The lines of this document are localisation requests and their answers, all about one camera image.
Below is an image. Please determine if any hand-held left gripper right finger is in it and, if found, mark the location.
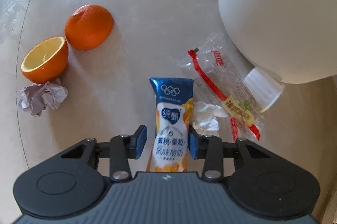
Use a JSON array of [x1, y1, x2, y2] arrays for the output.
[[187, 127, 271, 182]]

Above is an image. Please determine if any clear wrapper with red strip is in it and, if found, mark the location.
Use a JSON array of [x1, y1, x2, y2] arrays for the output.
[[171, 31, 265, 142]]

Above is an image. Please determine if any hollow orange peel half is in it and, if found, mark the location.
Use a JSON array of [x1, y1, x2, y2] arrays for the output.
[[21, 36, 69, 84]]

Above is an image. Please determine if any small white plastic cup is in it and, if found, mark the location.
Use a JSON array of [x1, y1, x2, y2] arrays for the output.
[[243, 67, 285, 113]]

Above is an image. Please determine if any blue white yogurt pouch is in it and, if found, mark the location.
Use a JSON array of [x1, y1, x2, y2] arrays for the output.
[[146, 77, 195, 173]]

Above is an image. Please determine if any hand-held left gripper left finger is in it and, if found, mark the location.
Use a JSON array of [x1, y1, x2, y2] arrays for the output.
[[60, 124, 147, 182]]

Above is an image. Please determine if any crumpled white tissue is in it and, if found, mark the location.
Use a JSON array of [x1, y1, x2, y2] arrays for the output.
[[191, 101, 228, 138]]

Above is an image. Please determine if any domed orange peel half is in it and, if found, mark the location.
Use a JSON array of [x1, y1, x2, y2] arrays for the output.
[[64, 4, 114, 51]]

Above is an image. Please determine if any crumpled grey paper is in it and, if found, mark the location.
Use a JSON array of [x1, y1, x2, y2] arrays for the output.
[[17, 78, 68, 117]]

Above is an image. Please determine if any white round bin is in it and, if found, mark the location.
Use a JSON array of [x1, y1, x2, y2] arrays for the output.
[[218, 0, 337, 84]]

